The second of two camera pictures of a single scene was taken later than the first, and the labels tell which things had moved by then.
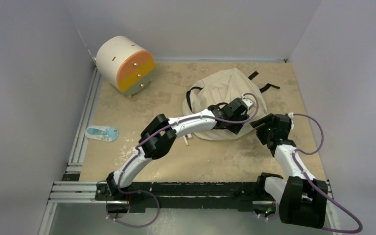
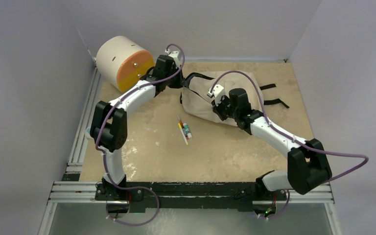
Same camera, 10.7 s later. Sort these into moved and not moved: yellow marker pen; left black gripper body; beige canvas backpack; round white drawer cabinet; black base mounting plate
Moved: left black gripper body; beige canvas backpack
Not moved: black base mounting plate; yellow marker pen; round white drawer cabinet
